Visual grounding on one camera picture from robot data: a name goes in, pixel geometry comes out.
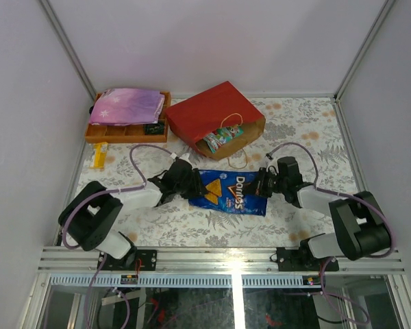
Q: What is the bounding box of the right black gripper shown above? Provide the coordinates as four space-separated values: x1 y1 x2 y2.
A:
242 168 287 199

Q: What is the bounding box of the blue Doritos chip bag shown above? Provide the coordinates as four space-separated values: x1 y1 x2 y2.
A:
188 170 267 217

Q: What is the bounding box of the red paper bag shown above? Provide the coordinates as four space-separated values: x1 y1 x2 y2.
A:
166 82 266 161

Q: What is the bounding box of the yellow snack packet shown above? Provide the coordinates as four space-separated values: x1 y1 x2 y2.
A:
90 142 108 169

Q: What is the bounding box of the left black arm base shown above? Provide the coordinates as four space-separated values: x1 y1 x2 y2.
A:
101 249 158 272

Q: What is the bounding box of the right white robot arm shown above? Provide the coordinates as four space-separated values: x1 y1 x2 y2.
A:
243 156 394 271

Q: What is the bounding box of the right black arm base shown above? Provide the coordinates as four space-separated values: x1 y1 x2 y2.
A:
269 247 327 272

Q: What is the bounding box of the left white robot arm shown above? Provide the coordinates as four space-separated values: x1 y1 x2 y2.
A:
58 158 208 271

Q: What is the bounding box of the teal snack packet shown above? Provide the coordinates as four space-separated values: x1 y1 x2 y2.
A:
203 125 243 154

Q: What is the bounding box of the dark patterned cloth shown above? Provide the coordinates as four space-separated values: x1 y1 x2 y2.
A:
144 123 165 136

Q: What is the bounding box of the purple star cloth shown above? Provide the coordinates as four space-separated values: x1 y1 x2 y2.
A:
89 88 164 126

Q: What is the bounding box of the wooden compartment tray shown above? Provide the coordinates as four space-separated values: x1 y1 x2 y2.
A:
84 91 172 144

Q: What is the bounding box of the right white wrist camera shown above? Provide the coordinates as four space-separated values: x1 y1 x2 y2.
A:
265 153 279 175

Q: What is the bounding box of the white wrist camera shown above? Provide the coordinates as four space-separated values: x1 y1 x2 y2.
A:
171 153 192 167
265 153 279 175

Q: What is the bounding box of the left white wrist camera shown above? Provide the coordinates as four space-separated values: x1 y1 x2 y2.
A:
171 153 192 167

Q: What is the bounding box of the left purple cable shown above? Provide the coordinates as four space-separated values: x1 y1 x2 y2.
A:
61 143 179 329

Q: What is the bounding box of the purple cable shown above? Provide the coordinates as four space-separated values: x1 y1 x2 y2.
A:
265 141 397 325
61 143 179 329

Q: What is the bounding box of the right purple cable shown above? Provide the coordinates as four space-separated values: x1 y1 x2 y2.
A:
265 141 397 325

